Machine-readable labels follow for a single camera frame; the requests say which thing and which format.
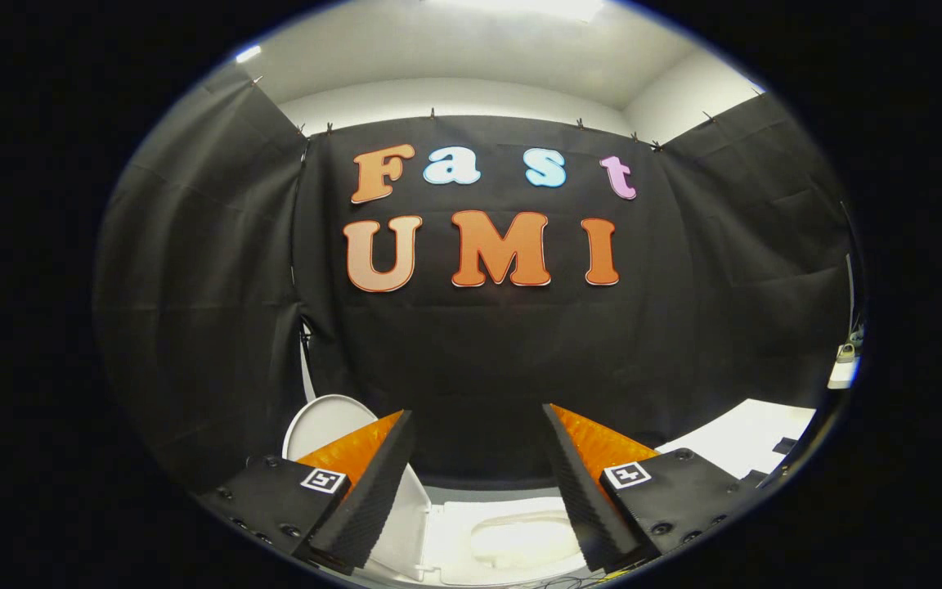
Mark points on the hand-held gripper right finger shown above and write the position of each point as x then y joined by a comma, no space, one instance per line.
589,511

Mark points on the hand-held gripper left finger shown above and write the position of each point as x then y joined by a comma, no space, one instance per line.
365,507

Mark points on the white toilet bowl with seat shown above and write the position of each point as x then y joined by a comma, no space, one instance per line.
512,540

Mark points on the white stand pole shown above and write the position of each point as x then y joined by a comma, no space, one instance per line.
305,368

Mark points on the white drawer cabinet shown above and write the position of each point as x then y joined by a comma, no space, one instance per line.
741,433

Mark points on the black backdrop cloth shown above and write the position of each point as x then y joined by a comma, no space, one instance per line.
479,352

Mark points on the small black box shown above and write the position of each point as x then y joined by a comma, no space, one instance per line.
784,446

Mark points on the white side desk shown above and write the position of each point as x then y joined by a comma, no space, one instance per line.
843,375

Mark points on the small ceiling light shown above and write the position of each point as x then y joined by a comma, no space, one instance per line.
248,54

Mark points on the ceiling light panel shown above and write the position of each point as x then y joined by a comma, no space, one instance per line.
524,6

